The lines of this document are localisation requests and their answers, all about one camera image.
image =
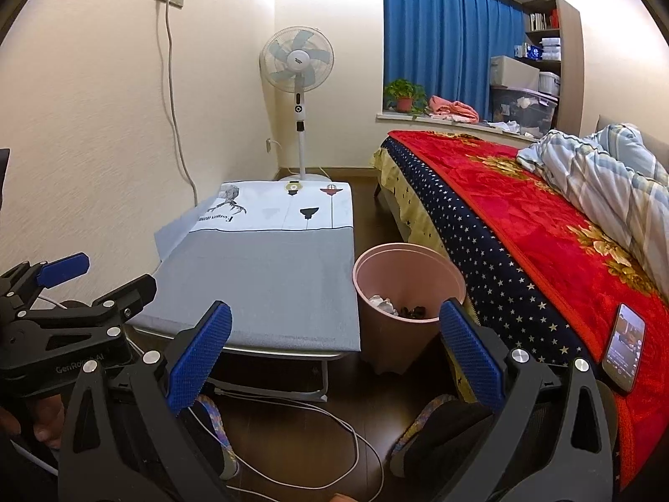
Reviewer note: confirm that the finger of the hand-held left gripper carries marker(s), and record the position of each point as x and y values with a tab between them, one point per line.
65	265
130	293

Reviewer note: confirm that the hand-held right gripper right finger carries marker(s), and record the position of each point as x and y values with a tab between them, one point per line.
470	355

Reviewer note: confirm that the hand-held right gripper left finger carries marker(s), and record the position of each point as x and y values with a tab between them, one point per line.
201	358

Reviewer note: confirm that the black gold scrunchie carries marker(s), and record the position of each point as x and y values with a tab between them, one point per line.
418	312

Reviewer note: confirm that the pink plastic trash bin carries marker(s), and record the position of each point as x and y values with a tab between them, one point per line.
407	277

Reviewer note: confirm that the white napkin with green print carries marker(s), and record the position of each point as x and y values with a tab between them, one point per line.
381	304

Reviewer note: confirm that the person's left hand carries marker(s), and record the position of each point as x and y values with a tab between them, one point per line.
49	421

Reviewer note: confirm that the colourful woven slipper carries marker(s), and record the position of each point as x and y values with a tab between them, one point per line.
418	418
222	429

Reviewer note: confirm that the person's right foot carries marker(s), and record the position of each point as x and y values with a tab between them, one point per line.
449	444

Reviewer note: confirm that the person's foot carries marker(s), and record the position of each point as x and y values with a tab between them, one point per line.
449	444
206	449

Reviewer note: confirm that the person's left foot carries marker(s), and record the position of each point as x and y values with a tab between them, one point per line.
206	449

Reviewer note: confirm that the dark flat object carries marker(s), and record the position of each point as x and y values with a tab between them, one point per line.
4	175

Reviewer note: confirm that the black smartphone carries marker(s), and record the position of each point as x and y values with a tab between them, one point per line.
624	348

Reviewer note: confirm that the red floral blanket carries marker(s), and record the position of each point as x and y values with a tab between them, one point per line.
522	209

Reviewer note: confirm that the blue striped duvet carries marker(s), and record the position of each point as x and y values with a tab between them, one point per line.
601	167

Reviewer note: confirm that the white cloth on sill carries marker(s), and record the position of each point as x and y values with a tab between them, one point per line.
504	126

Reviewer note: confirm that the white window sill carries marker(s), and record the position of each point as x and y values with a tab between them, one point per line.
418	121

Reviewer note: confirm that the pink folded clothes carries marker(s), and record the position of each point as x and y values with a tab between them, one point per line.
454	110

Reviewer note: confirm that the clear plastic storage box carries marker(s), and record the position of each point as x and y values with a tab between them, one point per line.
522	112

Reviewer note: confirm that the potted green plant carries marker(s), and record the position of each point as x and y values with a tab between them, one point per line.
403	100

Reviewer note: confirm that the white plastic container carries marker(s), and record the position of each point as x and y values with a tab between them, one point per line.
549	83

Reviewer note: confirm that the white standing fan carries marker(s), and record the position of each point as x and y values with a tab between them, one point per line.
298	57

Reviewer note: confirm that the blue white box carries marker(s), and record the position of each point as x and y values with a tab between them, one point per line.
529	52

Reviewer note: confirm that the blue curtain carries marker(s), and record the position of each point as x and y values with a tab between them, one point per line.
449	42

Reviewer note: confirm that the white folded cloths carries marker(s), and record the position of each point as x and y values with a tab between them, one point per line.
551	48

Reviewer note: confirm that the beige bookshelf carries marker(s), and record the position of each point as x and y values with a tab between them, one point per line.
569	36

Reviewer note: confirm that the row of books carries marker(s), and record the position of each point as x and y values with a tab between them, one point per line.
541	21

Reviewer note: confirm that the small low wall socket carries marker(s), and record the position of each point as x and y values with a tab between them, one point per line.
270	145

